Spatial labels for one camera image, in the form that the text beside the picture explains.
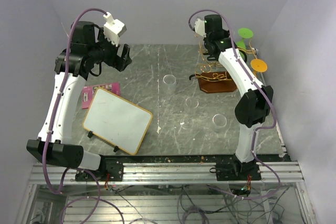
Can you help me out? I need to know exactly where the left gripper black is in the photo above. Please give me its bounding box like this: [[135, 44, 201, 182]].
[[89, 27, 132, 71]]

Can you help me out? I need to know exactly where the clear tumbler glass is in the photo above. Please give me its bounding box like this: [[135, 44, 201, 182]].
[[162, 74, 177, 94]]

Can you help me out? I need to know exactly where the clear champagne flute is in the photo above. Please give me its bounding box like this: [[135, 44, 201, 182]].
[[180, 97, 199, 130]]

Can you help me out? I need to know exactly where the clear wine glass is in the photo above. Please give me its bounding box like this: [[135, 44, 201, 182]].
[[206, 113, 227, 143]]

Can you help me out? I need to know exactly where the green plastic wine glass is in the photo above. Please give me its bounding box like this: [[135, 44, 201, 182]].
[[235, 27, 255, 61]]

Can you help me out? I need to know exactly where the orange plastic wine glass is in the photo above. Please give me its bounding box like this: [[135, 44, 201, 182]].
[[250, 59, 268, 73]]

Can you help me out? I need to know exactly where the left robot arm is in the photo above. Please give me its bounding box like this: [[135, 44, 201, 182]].
[[26, 19, 132, 180]]

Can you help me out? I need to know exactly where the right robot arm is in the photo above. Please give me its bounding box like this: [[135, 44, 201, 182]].
[[203, 14, 276, 180]]

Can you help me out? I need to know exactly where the pink sticker booklet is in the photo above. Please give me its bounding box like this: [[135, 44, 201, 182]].
[[81, 82, 121, 110]]

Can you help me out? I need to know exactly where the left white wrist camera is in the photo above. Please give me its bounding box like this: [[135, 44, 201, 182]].
[[103, 12, 127, 46]]

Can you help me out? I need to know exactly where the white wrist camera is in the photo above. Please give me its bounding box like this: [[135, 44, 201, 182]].
[[103, 12, 127, 46], [194, 17, 206, 38]]

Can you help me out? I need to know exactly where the white board with yellow frame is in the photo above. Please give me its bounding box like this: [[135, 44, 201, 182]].
[[82, 88, 153, 155]]

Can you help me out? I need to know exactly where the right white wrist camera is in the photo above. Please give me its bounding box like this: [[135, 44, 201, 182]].
[[194, 17, 206, 38]]

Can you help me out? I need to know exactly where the gold wire wine glass rack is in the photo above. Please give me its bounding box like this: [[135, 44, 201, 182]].
[[190, 37, 263, 95]]

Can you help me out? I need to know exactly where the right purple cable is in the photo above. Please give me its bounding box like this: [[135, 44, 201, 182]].
[[187, 8, 281, 200]]

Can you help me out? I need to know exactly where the purple cable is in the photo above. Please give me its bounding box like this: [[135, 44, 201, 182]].
[[187, 8, 281, 200], [41, 8, 112, 221]]

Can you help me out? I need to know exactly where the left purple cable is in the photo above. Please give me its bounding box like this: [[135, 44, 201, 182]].
[[41, 8, 112, 221]]

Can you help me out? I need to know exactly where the aluminium rail frame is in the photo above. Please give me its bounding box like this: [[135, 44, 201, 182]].
[[27, 161, 305, 185]]

